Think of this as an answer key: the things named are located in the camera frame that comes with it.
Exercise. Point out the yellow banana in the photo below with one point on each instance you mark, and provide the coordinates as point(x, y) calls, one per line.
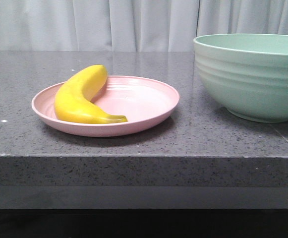
point(73, 99)

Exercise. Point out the pink plate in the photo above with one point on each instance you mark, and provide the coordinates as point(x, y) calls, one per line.
point(145, 102)

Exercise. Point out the green bowl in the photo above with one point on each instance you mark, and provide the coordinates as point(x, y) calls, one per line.
point(246, 73)

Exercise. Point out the white curtain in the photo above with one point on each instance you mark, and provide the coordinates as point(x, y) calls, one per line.
point(132, 25)

